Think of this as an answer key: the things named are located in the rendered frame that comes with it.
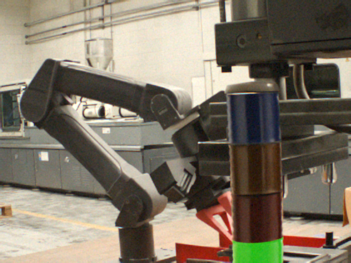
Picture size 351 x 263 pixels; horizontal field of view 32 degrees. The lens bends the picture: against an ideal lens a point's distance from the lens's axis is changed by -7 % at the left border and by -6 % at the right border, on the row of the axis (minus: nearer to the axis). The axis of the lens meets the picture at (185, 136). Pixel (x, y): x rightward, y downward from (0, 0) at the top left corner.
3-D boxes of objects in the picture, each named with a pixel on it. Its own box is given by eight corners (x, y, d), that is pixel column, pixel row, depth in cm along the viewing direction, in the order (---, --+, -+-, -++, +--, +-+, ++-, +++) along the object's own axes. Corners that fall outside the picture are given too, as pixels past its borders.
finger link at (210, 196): (246, 233, 99) (219, 181, 102) (215, 252, 103) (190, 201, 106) (270, 224, 104) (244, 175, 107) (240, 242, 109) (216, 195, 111)
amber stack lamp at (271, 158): (250, 185, 49) (249, 141, 49) (292, 187, 46) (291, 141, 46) (219, 193, 46) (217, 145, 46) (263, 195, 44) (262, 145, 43)
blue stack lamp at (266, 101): (248, 139, 49) (246, 94, 49) (291, 139, 46) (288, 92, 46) (217, 143, 46) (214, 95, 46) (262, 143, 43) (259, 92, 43)
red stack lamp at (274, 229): (251, 230, 49) (250, 188, 49) (293, 233, 47) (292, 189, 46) (221, 240, 46) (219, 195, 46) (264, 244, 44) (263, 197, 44)
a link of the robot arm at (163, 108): (256, 124, 110) (219, 64, 112) (242, 127, 102) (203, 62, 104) (202, 159, 114) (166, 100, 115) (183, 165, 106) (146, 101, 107)
